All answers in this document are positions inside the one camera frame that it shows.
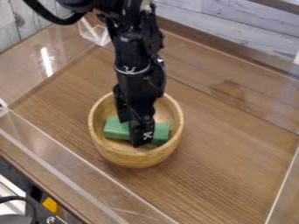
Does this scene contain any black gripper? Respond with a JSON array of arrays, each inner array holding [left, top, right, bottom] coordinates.
[[111, 29, 166, 148]]

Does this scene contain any green rectangular block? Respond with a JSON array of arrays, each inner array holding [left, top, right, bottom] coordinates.
[[103, 116, 171, 145]]

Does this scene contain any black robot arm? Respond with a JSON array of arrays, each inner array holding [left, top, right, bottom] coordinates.
[[23, 0, 167, 147]]

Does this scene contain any brown wooden bowl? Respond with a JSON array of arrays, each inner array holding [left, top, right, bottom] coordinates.
[[89, 93, 185, 168]]

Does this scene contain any yellow and black device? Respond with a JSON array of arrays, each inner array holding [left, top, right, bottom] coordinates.
[[27, 185, 83, 224]]

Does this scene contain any clear acrylic front wall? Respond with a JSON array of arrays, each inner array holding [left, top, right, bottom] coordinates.
[[0, 98, 179, 224]]

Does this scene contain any clear acrylic corner bracket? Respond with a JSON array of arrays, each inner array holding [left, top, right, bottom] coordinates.
[[79, 18, 111, 46]]

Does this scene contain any black cable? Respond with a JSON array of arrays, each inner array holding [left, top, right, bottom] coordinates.
[[0, 197, 45, 224]]

